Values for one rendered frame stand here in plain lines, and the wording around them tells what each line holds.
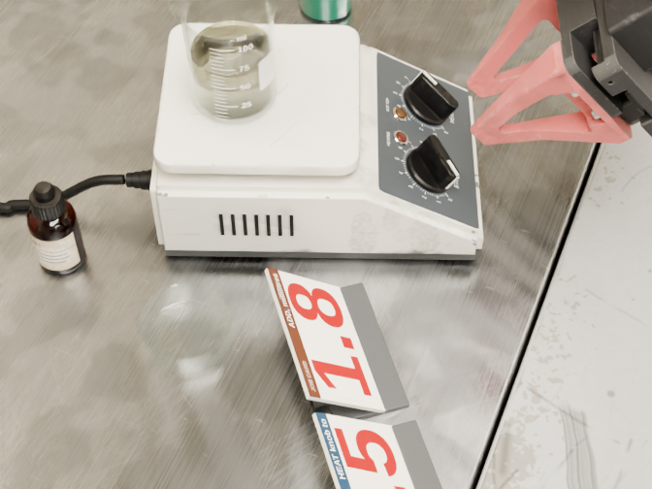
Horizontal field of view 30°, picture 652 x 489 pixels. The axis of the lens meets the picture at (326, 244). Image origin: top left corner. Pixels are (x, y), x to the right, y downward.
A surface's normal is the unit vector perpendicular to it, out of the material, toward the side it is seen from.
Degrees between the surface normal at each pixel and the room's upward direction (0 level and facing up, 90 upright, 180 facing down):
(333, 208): 90
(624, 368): 0
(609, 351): 0
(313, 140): 0
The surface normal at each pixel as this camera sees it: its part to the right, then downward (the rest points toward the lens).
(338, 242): -0.01, 0.79
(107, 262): 0.00, -0.61
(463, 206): 0.51, -0.52
